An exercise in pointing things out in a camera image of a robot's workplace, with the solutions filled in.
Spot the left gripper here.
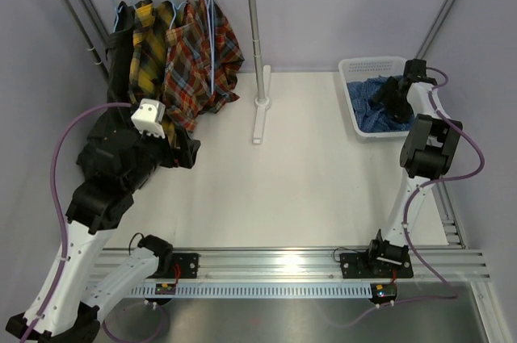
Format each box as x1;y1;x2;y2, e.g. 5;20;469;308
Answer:
124;118;200;192

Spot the blue checked shirt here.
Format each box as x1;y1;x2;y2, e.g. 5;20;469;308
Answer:
347;76;415;133

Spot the red plaid shirt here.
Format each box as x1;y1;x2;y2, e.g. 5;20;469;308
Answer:
162;0;245;133

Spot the blue hanger of red shirt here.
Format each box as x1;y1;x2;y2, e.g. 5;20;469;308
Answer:
169;0;187;30

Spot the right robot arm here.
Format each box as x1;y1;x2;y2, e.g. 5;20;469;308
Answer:
364;59;463;279

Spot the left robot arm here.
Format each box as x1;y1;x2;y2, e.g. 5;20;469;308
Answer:
6;129;200;342

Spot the black shirt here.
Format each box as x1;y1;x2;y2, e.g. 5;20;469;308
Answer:
76;0;162;174

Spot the yellow plaid shirt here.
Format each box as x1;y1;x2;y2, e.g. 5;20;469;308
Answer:
128;0;182;146

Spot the blue hanger of black shirt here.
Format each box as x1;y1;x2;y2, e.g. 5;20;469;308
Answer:
110;0;123;32

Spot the white plastic basket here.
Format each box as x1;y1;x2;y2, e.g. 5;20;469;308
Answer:
338;56;409;143

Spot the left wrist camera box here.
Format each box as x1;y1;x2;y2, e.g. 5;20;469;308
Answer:
131;98;166;139

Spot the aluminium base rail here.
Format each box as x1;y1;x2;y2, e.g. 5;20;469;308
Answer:
92;245;492;284

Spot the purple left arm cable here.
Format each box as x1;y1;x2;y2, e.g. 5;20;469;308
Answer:
15;101;170;343

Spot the white slotted cable duct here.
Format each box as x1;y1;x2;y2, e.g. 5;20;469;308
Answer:
123;281;372;299

